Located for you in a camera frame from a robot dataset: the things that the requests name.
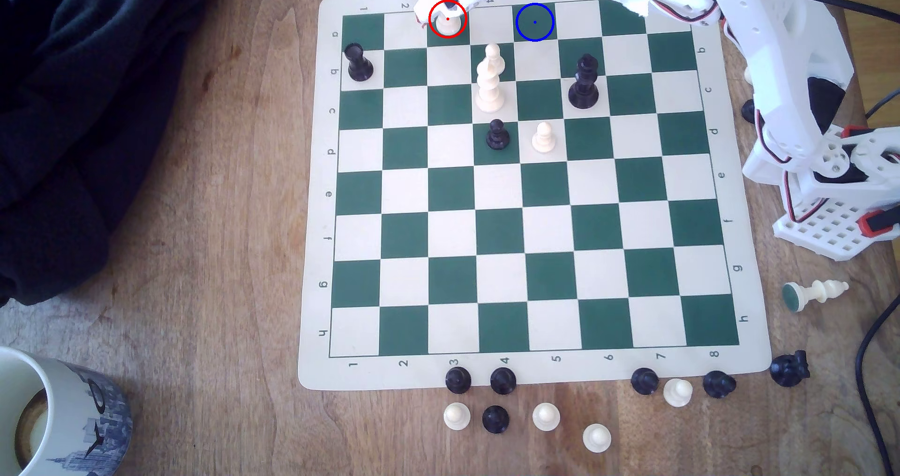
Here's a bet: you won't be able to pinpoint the black pawn left edge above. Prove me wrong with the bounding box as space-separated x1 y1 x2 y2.
344 43 375 82

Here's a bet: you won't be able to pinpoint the white bishop with green felt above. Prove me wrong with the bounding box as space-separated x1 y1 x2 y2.
782 279 849 314

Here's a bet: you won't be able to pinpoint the black queen chess piece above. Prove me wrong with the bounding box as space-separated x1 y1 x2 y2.
568 54 600 110

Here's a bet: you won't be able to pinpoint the red white black servo wires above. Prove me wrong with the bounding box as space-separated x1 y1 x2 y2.
782 177 825 225

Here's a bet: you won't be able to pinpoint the green white chess board mat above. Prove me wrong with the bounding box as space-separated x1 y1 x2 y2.
297 0 773 393

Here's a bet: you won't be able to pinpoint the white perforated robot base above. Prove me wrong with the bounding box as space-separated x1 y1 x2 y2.
773 193 900 262

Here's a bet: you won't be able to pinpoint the white mug with city print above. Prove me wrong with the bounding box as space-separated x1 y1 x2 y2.
0 347 133 476

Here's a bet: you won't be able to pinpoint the red black clamp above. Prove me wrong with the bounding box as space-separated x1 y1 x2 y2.
861 208 900 239

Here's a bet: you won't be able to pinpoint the white queen chess piece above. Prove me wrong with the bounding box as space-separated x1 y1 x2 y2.
474 61 506 114

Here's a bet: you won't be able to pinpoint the dark navy cloth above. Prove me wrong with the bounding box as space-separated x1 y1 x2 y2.
0 0 236 307

